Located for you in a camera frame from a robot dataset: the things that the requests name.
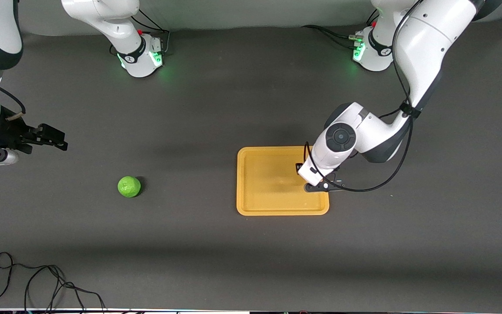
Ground yellow plastic tray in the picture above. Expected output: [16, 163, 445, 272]
[236, 146, 330, 216]

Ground black right base cable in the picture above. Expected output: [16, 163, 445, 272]
[130, 9, 171, 55]

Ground green ball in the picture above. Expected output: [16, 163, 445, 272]
[117, 176, 142, 198]

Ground black left base cable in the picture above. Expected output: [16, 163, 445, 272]
[302, 25, 361, 49]

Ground black base cable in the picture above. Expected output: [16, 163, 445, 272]
[130, 9, 171, 55]
[302, 25, 361, 49]

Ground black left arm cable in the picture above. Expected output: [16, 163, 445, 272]
[303, 0, 424, 193]

